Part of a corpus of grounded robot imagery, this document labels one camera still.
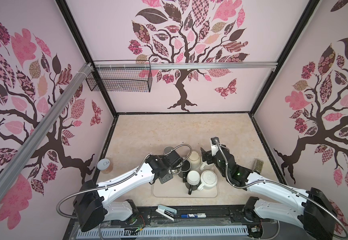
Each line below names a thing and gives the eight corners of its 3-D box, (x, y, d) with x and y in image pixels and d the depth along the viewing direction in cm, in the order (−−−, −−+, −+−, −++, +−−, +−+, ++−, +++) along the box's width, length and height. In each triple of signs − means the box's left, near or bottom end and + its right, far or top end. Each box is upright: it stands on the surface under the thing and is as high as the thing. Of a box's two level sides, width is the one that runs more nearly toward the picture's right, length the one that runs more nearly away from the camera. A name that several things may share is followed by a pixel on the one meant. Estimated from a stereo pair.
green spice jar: (251, 171, 91) (254, 169, 88) (253, 161, 95) (256, 158, 92) (259, 175, 89) (262, 172, 86) (261, 164, 94) (264, 161, 91)
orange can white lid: (99, 174, 90) (94, 169, 86) (103, 162, 95) (99, 158, 90) (111, 174, 90) (107, 169, 86) (115, 162, 95) (111, 158, 90)
